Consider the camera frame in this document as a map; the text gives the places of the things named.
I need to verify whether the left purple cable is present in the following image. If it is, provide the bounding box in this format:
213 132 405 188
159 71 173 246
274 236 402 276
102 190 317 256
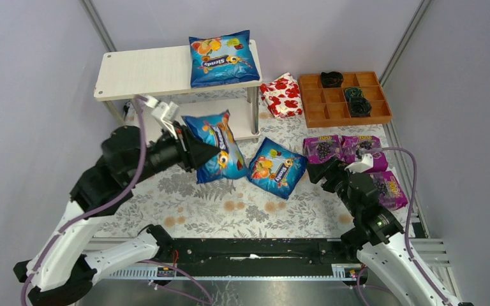
20 95 149 306

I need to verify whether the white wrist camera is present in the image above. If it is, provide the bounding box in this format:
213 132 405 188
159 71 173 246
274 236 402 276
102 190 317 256
345 153 374 173
144 96 179 139

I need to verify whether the floral table mat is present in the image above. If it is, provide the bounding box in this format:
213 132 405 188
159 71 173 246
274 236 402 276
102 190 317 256
94 89 411 240

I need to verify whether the red floral white pouch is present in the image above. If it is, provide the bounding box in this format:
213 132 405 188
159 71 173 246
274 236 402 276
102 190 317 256
260 73 304 119

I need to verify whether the black coiled item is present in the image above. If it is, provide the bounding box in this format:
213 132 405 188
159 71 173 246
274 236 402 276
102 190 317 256
348 97 372 117
320 71 345 88

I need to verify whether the dark green coiled item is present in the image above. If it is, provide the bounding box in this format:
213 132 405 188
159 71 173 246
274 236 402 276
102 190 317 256
343 87 364 101

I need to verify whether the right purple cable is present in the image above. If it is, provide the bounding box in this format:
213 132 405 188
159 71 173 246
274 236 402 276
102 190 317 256
357 147 455 306

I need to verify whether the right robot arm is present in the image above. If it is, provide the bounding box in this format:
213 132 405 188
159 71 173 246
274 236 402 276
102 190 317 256
307 158 464 305

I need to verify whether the blue Slendy candy bag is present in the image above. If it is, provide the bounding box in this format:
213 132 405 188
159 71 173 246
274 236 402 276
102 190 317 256
182 110 248 184
246 138 308 200

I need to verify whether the white two-tier shelf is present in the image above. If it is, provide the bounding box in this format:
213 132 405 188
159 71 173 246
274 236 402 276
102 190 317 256
94 45 262 140

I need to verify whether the purple grape candy bag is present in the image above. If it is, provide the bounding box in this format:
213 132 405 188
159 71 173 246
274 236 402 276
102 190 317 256
302 135 344 164
369 171 408 211
341 136 389 173

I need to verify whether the blue candy bag on shelf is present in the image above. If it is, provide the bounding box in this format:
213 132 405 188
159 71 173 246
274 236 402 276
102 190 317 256
188 30 260 88

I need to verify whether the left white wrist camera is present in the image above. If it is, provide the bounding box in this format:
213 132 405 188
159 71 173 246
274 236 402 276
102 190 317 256
144 96 179 139

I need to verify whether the wooden compartment tray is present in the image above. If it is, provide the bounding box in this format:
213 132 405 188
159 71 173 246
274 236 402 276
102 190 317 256
299 71 392 128

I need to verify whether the purple cable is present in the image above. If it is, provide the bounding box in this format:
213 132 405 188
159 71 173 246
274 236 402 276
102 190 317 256
357 147 455 306
20 95 149 306

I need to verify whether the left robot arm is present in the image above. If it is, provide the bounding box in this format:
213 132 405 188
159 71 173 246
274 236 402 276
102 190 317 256
13 124 219 305

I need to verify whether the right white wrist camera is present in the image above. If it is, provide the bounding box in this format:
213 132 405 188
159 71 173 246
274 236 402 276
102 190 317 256
345 153 374 173

